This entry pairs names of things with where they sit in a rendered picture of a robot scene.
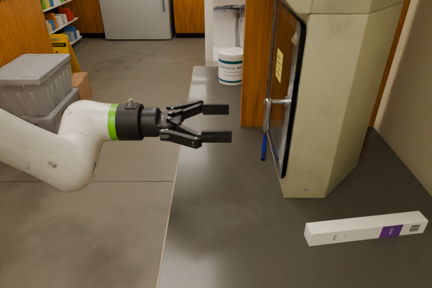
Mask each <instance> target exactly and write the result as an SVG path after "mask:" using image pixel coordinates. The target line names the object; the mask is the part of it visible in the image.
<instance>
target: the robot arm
mask: <svg viewBox="0 0 432 288"><path fill-rule="evenodd" d="M200 113H203V115H228V114H229V104H228V103H204V102H203V101H202V100H196V101H192V102H187V103H181V104H178V105H168V106H166V112H161V111H160V108H159V107H144V106H143V104H142V103H133V101H132V98H129V102H128V103H101V102H94V101H91V100H80V101H77V102H74V103H72V104H71V105H70V106H68V107H67V109H66V110H65V111H64V113H63V115H62V119H61V123H60V127H59V130H58V134H57V135H56V134H54V133H52V132H49V131H47V130H46V129H44V128H42V127H39V126H38V125H35V124H33V123H31V122H29V121H27V120H25V119H23V118H21V117H19V116H17V115H15V114H13V113H11V112H9V111H7V110H5V109H3V108H2V107H0V162H2V163H4V164H6V165H9V166H11V167H14V168H16V169H18V170H21V171H23V172H26V173H27V174H30V175H31V176H33V177H35V178H37V179H39V180H41V181H43V182H45V183H47V184H48V185H50V186H52V187H54V188H56V189H57V190H60V191H63V192H75V191H78V190H81V189H83V188H85V187H86V186H87V185H89V184H90V183H91V181H92V180H93V179H94V178H95V175H96V172H97V168H98V160H99V157H100V151H101V148H102V145H103V143H104V142H105V141H141V140H143V138H144V137H159V136H160V140H161V141H170V142H173V143H177V144H180V145H184V146H187V147H191V148H193V149H198V148H199V147H202V143H231V139H232V131H231V130H202V131H201V133H200V132H197V131H195V130H193V129H190V128H188V127H186V126H184V125H182V122H184V120H185V119H187V118H190V117H192V116H195V115H197V114H200ZM192 142H193V143H192Z"/></svg>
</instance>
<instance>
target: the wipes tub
mask: <svg viewBox="0 0 432 288"><path fill-rule="evenodd" d="M242 62H243V48H239V47H225V48H221V49H220V50H219V82H220V83H222V84H224V85H227V86H237V85H240V84H242Z"/></svg>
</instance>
